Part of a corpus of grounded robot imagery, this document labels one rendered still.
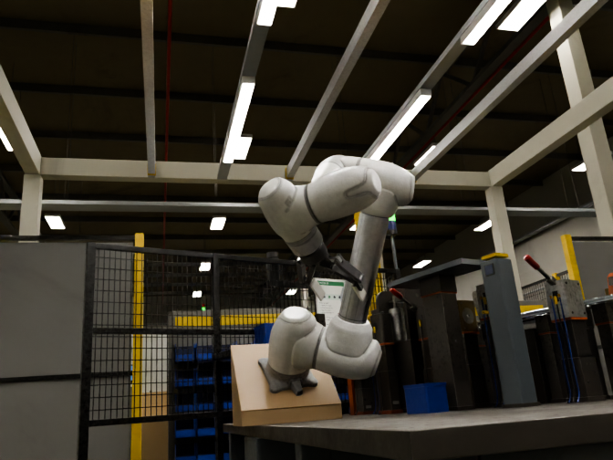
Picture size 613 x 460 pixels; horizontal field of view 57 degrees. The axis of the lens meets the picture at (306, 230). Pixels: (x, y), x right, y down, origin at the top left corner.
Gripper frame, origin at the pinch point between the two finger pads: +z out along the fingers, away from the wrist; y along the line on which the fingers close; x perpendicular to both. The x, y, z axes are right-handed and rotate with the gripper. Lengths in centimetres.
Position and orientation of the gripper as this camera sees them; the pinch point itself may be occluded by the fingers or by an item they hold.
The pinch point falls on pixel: (341, 294)
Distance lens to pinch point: 161.7
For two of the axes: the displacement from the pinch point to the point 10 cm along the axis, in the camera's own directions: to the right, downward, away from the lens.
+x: -3.7, 7.2, -5.9
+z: 4.5, 7.0, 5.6
